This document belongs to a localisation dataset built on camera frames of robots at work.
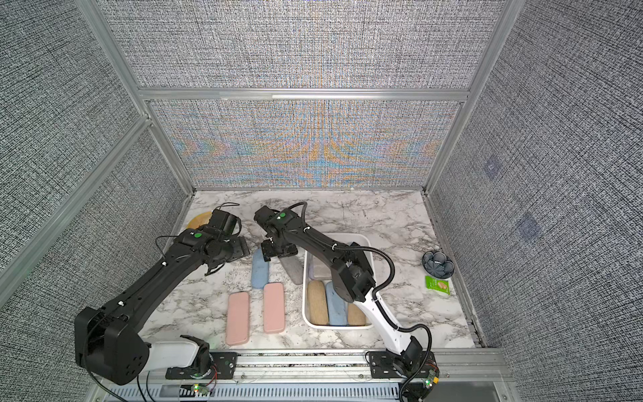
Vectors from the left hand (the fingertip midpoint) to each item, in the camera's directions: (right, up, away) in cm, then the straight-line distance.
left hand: (241, 250), depth 82 cm
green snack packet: (+69, -13, +6) cm, 71 cm away
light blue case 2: (+32, -19, 0) cm, 37 cm away
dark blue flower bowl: (+69, -7, +10) cm, 70 cm away
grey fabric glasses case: (+17, -8, +9) cm, 20 cm away
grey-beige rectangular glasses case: (+26, -7, +2) cm, 27 cm away
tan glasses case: (+25, -17, +1) cm, 30 cm away
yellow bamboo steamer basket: (-23, +10, +20) cm, 32 cm away
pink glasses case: (+11, -20, 0) cm, 22 cm away
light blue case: (+4, -9, +8) cm, 12 cm away
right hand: (+10, -1, +7) cm, 12 cm away
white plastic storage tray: (+40, +2, +13) cm, 42 cm away
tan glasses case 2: (+37, -21, -3) cm, 43 cm away
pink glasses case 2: (0, -22, -3) cm, 22 cm away
